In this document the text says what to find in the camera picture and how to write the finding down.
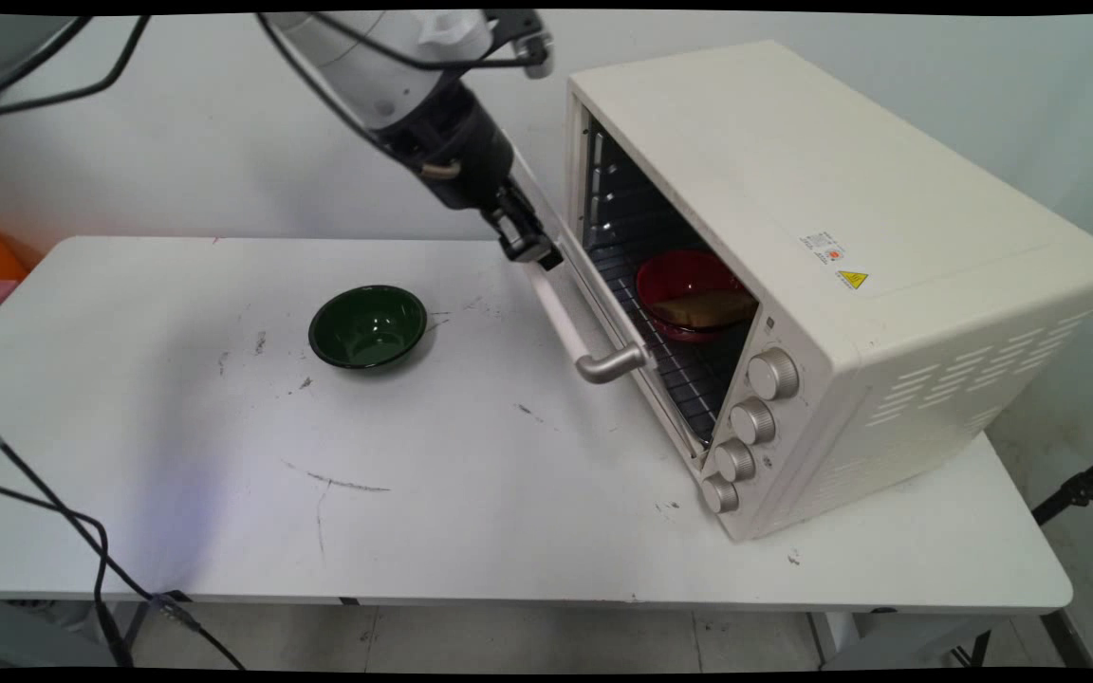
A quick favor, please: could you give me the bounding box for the white label sticker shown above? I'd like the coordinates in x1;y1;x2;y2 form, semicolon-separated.
800;231;847;267

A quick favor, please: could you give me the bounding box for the grey table leg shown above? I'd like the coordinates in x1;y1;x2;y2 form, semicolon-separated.
82;600;154;665

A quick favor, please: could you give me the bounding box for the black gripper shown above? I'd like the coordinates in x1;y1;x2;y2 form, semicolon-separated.
374;83;565;272

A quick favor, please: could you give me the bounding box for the red bowl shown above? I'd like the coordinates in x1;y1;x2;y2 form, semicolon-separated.
636;250;758;344

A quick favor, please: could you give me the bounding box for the cream toaster oven body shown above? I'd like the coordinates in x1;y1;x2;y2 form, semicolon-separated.
564;40;1093;544

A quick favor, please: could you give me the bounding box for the metal oven wire rack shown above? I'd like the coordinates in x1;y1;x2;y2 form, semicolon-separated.
592;237;758;449

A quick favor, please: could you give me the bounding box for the brown bread piece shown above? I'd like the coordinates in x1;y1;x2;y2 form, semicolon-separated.
649;289;758;330

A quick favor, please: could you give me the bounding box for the black tripod stand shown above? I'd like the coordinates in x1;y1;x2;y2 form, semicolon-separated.
1030;444;1093;527

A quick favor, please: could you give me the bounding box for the silver oven knob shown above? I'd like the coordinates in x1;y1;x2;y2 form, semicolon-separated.
730;397;778;446
700;473;741;516
713;438;757;484
747;347;801;401

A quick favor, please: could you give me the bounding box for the oven glass door with handle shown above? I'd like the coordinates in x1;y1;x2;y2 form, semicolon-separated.
507;147;711;458

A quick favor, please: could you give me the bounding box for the dark green bowl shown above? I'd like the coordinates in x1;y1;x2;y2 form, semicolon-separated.
307;285;429;371

